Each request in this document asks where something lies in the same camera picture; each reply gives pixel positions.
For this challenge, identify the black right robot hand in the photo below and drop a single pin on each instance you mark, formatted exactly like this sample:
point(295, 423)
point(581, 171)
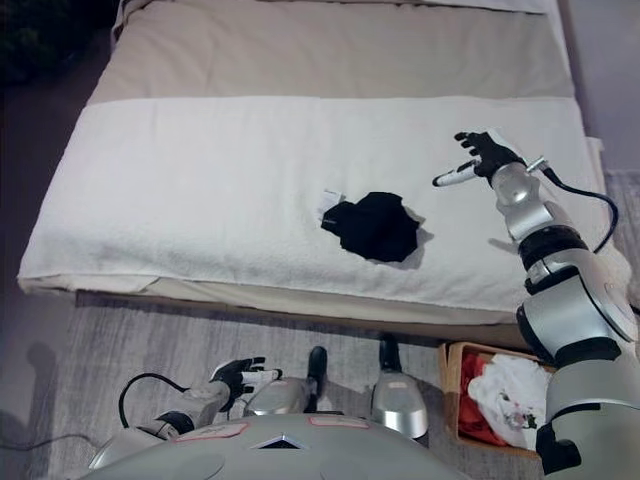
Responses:
point(492, 152)

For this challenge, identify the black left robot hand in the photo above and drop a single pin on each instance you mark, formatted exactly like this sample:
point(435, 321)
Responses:
point(230, 376)

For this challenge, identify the black garment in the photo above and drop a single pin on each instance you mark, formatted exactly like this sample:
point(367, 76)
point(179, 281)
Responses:
point(372, 225)

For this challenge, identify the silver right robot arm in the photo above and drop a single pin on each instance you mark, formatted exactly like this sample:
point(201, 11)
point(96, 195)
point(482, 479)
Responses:
point(565, 300)

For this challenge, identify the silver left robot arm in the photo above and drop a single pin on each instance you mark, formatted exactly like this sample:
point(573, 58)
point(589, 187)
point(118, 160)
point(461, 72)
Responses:
point(190, 405)

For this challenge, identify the bed with white blanket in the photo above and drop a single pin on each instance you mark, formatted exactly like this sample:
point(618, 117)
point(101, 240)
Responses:
point(575, 65)

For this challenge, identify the white bed sheet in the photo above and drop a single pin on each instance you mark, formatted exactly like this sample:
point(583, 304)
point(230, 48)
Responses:
point(475, 4)

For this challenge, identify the wicker laundry basket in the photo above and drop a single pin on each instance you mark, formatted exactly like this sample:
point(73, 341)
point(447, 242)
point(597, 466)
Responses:
point(452, 400)

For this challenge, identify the silver left robot leg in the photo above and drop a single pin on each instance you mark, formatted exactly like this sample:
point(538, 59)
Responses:
point(280, 397)

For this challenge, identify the silver robot leg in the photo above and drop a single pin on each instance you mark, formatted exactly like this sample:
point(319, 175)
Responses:
point(280, 397)
point(400, 405)

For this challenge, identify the grey rug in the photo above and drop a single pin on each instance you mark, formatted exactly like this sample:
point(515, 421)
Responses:
point(175, 345)

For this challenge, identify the silver robot torso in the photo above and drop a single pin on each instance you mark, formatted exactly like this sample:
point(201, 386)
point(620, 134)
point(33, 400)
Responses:
point(300, 450)

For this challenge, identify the silver right robot leg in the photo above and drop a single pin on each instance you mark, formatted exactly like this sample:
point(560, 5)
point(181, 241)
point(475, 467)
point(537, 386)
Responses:
point(400, 405)

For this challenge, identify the beige duvet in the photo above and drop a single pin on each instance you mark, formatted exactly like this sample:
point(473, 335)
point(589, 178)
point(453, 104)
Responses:
point(325, 50)

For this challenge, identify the white printed garment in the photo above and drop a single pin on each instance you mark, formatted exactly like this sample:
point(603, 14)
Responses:
point(515, 395)

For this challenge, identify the red garment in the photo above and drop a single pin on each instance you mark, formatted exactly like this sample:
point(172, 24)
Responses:
point(472, 415)

